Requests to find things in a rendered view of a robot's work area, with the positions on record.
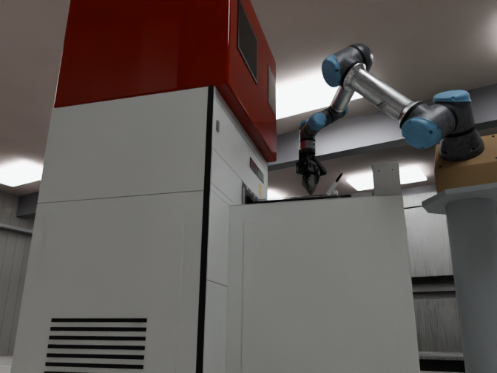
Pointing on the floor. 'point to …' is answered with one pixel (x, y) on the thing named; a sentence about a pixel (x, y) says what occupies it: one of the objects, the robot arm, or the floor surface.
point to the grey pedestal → (473, 268)
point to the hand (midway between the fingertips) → (311, 192)
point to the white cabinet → (320, 288)
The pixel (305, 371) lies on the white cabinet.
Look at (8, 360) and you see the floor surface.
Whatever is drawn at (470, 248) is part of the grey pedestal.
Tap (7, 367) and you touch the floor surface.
